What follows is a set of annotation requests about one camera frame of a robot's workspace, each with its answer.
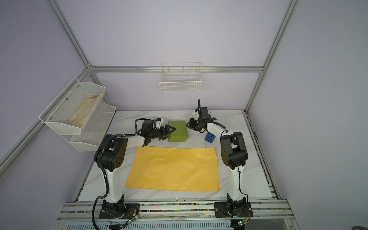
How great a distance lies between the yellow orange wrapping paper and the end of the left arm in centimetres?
4

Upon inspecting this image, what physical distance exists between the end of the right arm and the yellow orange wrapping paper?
190 mm

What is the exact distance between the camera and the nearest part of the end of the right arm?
0.77 m

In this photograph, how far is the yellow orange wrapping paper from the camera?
0.85 m

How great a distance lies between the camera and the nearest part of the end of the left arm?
82 cm
